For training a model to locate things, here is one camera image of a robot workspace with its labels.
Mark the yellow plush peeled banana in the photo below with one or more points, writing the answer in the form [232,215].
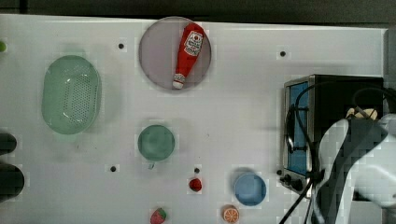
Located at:
[358,113]

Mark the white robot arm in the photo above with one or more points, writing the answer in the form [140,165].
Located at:
[356,156]

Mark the toaster oven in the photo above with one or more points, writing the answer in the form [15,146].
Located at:
[312,105]

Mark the green mug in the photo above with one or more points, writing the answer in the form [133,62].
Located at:
[156,143]

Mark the small red ladybug toy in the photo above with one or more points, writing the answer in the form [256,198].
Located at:
[195,184]

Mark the red plush ketchup bottle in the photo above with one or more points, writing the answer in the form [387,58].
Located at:
[190,46]

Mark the blue cup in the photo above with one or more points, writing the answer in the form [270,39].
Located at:
[249,189]

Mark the orange slice toy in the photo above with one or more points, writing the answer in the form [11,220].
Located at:
[230,214]

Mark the red strawberry toy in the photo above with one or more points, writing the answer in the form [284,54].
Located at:
[158,216]

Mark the green oval colander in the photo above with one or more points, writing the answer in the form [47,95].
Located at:
[71,95]

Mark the black cylinder upper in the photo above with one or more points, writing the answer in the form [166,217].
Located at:
[8,143]

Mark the black cylinder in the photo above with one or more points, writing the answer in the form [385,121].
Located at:
[11,182]
[8,143]

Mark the black cylinder lower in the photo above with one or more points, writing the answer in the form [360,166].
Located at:
[11,182]

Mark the lime green object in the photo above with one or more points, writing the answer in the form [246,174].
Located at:
[3,46]

